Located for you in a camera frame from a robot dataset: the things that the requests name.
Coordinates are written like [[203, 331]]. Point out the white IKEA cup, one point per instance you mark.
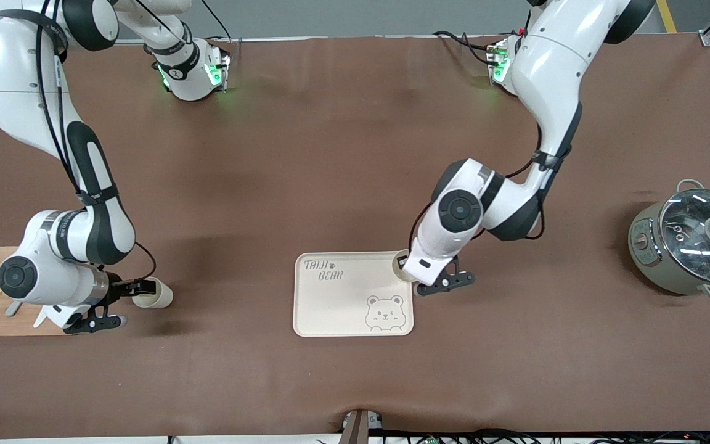
[[161, 299], [397, 276]]

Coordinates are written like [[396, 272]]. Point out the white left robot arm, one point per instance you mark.
[[552, 61]]

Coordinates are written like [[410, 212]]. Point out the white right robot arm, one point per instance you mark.
[[22, 92]]

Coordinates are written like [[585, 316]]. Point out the cream bear print tray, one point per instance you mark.
[[342, 302]]

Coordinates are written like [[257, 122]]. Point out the white plastic knife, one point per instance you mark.
[[39, 320]]

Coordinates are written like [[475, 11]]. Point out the grey plastic knife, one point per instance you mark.
[[13, 308]]

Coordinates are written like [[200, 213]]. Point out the brown table cover mat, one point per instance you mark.
[[355, 154]]

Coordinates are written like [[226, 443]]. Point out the grey-green electric cooking pot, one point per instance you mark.
[[644, 259]]

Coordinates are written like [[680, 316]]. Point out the glass pot lid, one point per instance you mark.
[[700, 246]]

